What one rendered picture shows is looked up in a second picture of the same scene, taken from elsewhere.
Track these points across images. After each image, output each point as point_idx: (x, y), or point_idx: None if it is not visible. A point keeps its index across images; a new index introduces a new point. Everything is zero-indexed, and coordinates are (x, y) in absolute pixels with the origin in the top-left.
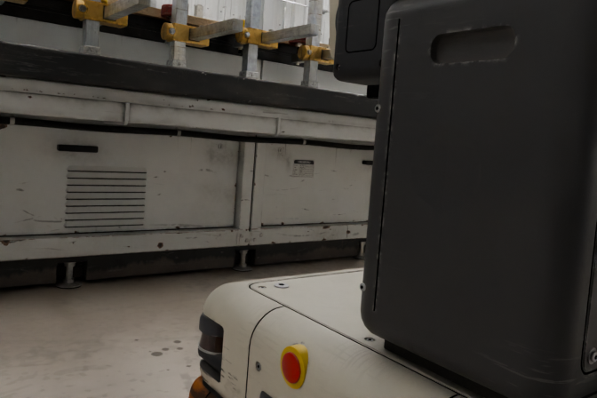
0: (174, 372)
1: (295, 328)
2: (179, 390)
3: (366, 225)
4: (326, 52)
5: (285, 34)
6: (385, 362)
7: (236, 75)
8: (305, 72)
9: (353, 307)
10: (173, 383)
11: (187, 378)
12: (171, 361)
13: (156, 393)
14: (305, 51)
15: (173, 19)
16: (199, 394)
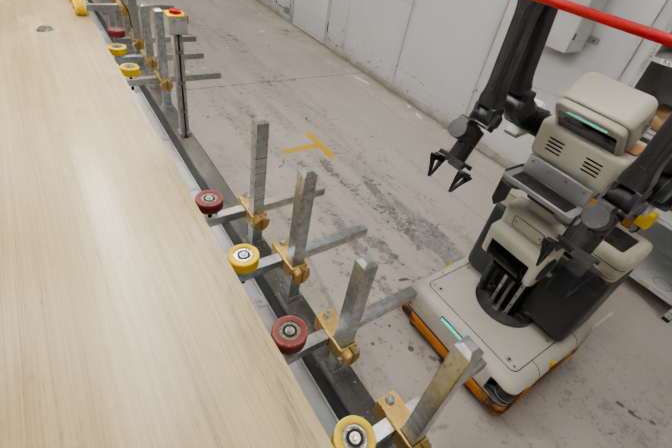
0: (430, 436)
1: (546, 360)
2: (448, 432)
3: None
4: (266, 206)
5: (335, 244)
6: (561, 341)
7: (310, 307)
8: (255, 235)
9: (520, 338)
10: (441, 435)
11: (434, 429)
12: None
13: (454, 443)
14: (268, 222)
15: (348, 342)
16: (506, 408)
